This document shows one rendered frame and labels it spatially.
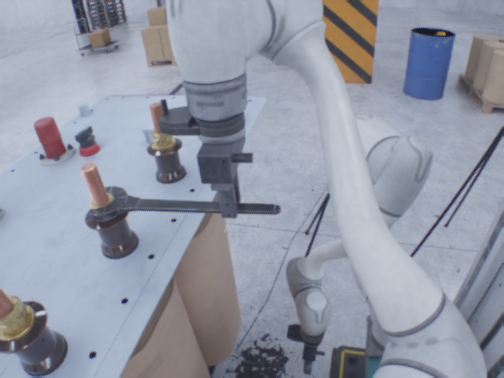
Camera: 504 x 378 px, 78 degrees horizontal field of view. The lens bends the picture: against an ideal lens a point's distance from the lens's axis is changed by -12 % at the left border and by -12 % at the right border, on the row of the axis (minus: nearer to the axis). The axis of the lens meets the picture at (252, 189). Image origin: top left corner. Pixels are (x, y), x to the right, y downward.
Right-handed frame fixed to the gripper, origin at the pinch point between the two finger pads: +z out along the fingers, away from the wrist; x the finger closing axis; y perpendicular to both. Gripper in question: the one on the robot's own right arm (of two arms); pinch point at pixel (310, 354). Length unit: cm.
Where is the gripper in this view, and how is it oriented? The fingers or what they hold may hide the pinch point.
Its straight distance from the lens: 145.0
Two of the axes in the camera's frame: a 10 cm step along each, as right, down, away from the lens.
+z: 0.7, 8.0, 6.0
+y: 9.7, 1.0, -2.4
